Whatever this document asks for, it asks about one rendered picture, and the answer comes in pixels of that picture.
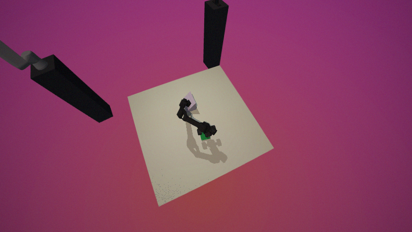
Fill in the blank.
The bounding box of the green circuit board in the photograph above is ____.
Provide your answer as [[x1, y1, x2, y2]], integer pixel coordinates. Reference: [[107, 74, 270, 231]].
[[200, 132, 210, 140]]

